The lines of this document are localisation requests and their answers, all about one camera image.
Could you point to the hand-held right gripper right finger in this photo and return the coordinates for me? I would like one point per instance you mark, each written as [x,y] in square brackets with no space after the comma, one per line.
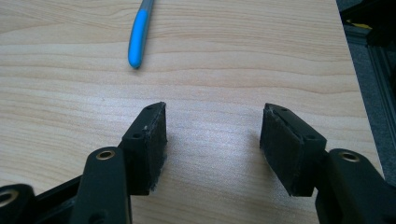
[288,146]

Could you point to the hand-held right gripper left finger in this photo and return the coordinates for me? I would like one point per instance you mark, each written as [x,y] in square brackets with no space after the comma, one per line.
[146,149]

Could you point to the blue and grey toothbrush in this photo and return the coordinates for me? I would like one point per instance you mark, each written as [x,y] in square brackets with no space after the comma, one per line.
[138,37]

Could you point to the yellow tag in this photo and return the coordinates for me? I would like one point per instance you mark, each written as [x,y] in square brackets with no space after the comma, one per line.
[361,25]

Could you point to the black metal stand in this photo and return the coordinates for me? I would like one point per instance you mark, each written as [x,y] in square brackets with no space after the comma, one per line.
[376,12]

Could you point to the grey metal floor rail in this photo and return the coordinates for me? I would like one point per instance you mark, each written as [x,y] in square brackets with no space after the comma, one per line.
[378,81]

